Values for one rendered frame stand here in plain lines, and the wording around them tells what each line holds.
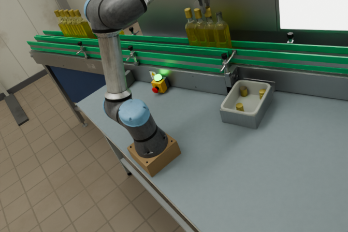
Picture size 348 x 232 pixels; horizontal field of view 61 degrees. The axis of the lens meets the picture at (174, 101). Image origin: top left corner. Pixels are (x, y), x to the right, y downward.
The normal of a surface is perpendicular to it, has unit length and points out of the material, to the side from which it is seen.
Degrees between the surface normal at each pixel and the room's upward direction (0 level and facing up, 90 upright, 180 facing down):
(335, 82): 90
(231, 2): 90
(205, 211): 0
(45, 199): 0
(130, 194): 0
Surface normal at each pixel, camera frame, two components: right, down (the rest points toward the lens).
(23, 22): 0.60, 0.37
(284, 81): -0.51, 0.65
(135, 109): -0.23, -0.68
